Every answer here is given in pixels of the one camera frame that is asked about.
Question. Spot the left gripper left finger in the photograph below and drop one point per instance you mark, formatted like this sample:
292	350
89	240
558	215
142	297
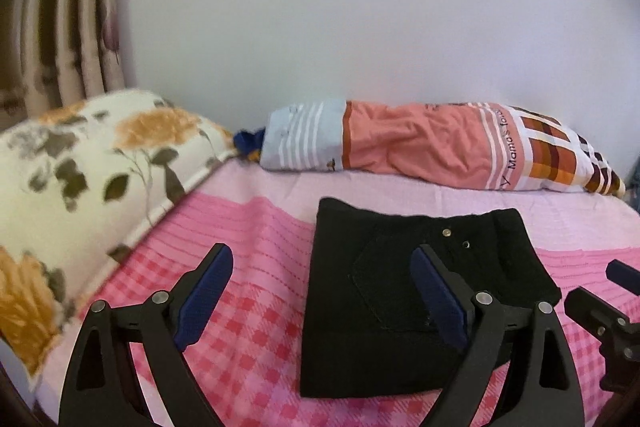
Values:
102	387

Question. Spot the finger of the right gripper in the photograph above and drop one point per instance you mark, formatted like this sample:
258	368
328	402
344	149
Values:
623	275

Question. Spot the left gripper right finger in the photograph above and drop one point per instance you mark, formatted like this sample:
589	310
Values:
541	386

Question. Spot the black pants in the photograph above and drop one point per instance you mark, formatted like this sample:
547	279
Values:
370	330

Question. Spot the blue jeans pile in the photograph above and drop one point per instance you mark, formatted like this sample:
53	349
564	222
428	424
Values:
632	194

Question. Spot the pink checked bed sheet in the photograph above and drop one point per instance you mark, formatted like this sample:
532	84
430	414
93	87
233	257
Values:
248	357

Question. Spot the orange striped bolster pillow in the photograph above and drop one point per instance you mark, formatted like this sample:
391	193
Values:
478	146

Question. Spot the floral white pillow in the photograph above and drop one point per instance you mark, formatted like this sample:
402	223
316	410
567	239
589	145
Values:
80	188

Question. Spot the beige floral curtain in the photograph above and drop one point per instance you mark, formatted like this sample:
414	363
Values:
56	53

